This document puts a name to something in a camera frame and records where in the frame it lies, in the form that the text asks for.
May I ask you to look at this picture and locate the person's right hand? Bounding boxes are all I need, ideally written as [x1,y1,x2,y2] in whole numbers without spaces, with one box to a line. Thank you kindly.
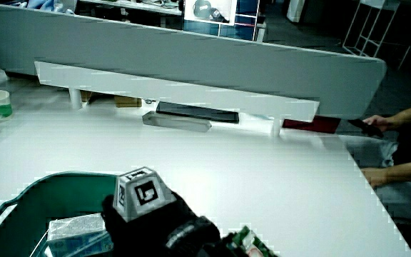
[101,166,221,257]

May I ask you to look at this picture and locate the white blue milk carton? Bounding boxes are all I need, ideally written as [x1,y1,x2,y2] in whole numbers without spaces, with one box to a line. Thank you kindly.
[46,213,114,257]

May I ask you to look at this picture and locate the green plastic plate tray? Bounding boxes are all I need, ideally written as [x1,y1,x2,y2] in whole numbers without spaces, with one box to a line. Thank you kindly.
[0,171,121,257]

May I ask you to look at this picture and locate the flat black keyboard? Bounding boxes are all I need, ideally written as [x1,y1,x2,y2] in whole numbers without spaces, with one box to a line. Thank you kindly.
[155,101,240,125]

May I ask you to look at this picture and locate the brown cardboard box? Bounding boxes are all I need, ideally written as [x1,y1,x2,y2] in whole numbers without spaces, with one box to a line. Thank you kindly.
[114,95,143,109]

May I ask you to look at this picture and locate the white desk shelf riser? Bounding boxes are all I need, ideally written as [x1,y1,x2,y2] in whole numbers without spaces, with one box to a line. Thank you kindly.
[34,60,320,136]

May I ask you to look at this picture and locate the grey partition panel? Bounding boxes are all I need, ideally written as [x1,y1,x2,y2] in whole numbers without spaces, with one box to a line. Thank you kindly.
[0,3,387,121]

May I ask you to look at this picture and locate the dark red book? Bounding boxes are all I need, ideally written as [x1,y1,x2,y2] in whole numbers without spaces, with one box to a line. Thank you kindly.
[282,114,342,135]

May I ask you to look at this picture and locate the blue cabinet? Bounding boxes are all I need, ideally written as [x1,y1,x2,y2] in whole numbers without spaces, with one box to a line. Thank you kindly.
[182,0,267,43]

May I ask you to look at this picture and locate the white background desk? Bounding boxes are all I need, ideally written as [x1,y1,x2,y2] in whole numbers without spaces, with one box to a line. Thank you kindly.
[78,0,184,17]

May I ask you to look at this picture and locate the white box with kettle picture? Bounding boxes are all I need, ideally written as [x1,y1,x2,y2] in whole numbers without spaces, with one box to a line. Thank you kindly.
[183,0,238,26]

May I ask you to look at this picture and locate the seated person's arms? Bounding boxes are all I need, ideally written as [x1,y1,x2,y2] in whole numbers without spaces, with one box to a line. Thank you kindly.
[339,134,411,221]

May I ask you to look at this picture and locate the black phone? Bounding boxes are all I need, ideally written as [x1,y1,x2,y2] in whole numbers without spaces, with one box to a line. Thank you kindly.
[347,119,385,139]

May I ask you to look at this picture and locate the blue cloth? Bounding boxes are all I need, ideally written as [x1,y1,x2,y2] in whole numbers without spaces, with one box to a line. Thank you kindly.
[7,0,76,14]

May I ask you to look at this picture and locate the white bin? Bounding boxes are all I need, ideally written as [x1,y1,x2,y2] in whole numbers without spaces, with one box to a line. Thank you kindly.
[285,0,308,23]

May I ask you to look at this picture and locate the white wire rack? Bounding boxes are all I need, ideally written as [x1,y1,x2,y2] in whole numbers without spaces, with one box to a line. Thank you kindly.
[342,0,411,60]

